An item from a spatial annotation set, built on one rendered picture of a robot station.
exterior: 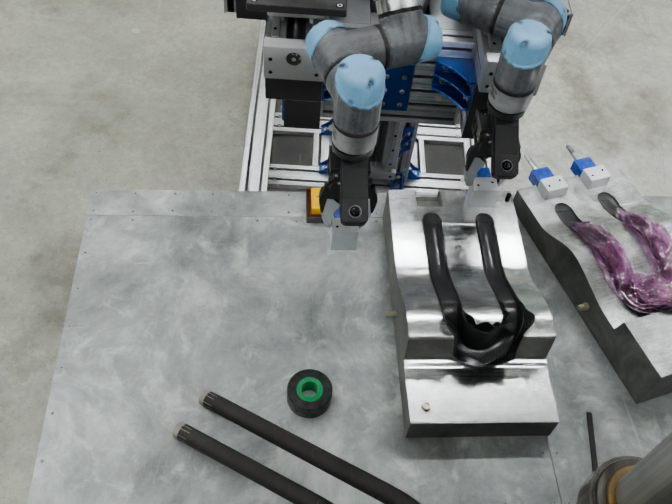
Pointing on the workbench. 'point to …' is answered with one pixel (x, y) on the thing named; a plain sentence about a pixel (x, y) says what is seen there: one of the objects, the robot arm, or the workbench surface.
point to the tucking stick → (592, 441)
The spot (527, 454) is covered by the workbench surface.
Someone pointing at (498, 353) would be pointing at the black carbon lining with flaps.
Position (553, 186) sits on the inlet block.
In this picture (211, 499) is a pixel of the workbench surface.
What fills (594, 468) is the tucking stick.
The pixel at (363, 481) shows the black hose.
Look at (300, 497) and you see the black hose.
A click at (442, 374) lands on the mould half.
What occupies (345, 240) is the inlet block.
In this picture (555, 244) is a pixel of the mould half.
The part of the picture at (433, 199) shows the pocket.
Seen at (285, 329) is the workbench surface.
